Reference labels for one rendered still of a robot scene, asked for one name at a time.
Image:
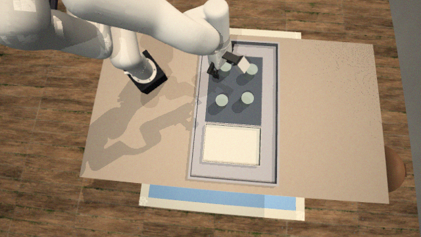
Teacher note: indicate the clear glass cylinder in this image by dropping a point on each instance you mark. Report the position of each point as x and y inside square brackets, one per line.
[221, 101]
[250, 72]
[246, 99]
[225, 69]

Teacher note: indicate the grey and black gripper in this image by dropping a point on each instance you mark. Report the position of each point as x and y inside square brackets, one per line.
[216, 61]

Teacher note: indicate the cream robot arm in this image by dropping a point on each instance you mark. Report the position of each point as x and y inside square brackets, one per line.
[85, 29]

